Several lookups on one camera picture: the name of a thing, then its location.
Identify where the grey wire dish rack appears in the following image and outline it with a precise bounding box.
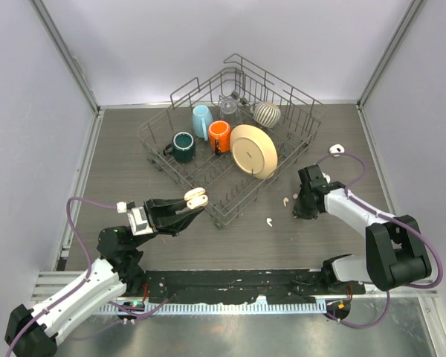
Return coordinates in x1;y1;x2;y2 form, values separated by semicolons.
138;54;326;227

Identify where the clear glass cup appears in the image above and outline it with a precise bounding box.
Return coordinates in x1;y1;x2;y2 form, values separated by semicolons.
219;97;242;126

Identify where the striped ceramic mug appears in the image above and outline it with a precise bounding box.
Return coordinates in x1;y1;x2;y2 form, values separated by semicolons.
250;102;282;129

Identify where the orange mug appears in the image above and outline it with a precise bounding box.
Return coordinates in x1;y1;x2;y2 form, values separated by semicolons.
207;120;231;155

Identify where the beige plate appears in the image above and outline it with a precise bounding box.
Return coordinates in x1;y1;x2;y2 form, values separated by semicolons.
230;124;278;180

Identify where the aluminium frame post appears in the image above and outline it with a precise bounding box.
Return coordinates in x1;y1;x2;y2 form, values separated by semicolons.
355;0;428;109
28;0;104;116

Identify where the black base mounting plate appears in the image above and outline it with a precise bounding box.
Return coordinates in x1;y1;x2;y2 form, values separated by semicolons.
125;269;366;305

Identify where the aluminium frame post right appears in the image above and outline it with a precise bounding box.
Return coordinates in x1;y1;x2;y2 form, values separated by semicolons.
355;0;428;109

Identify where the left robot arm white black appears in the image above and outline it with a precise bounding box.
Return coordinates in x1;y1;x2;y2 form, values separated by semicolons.
4;188;208;356

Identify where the white slotted cable duct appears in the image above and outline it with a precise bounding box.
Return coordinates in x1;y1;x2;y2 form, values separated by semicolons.
92;301;327;315

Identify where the light blue mug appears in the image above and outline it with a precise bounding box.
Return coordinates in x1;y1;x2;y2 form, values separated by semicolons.
193;105;213;141

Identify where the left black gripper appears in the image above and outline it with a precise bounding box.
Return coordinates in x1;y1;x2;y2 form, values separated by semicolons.
131;196;204;249

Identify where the aluminium frame rail front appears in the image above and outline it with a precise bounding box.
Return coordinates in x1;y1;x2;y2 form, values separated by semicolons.
30;271;439;303

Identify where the dark green mug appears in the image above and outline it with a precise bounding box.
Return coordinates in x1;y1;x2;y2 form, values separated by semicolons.
163;132;195;163

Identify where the aluminium frame post left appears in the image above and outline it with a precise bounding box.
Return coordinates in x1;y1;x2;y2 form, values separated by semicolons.
28;0;104;116

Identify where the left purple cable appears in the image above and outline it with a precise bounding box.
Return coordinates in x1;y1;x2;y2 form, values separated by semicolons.
3;196;122;357

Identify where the white earbud charging case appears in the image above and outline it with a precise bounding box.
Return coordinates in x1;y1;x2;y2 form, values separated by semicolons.
329;144;345;158

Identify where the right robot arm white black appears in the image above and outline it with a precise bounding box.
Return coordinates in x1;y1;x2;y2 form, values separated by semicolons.
293;165;432;294

